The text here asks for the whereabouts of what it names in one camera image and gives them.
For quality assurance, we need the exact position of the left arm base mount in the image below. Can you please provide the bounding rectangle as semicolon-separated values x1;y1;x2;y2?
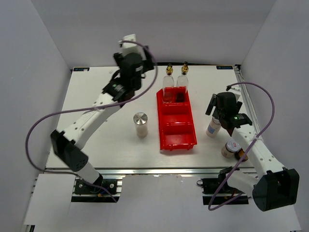
71;174;125;203

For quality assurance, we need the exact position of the red lid dark jar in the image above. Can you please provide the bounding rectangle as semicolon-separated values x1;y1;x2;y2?
234;148;244;160

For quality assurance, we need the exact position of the steel lid white powder jar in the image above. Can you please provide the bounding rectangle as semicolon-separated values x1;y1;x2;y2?
133;112;148;138

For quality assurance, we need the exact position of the dark sauce cruet bottle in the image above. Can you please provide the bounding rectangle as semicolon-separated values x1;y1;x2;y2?
175;61;189;102

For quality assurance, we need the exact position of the right blue table sticker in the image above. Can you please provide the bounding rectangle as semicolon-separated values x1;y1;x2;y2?
216;65;234;70

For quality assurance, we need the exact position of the blue label white shaker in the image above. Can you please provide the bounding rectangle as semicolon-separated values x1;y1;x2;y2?
206;117;221;138

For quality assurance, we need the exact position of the white lid spice jar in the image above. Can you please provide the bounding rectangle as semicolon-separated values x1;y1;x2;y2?
221;139;241;158

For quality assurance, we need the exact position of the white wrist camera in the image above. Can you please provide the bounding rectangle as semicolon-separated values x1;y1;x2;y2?
226;86;241;101
119;34;140;57

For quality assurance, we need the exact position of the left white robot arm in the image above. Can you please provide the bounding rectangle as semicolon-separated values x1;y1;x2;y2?
50;40;156;193

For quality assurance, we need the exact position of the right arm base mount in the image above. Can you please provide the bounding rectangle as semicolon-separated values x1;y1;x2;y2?
197;168;249;205

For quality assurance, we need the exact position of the red plastic divided bin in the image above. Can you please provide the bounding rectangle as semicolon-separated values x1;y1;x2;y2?
156;87;197;151

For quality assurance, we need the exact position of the blue table sticker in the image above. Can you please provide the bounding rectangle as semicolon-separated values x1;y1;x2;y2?
216;65;234;70
73;67;90;72

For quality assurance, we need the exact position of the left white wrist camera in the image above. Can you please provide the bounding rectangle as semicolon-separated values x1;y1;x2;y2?
119;34;140;57

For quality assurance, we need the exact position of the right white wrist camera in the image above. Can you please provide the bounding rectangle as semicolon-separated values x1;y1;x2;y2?
226;86;241;101

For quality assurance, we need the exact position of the clear glass cruet bottle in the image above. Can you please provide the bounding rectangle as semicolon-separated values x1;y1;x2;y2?
162;64;174;103

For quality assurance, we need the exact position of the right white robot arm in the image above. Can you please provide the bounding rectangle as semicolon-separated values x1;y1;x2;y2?
206;92;299;212

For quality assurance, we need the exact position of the left blue table sticker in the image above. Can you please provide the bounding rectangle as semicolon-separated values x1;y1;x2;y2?
73;67;90;72

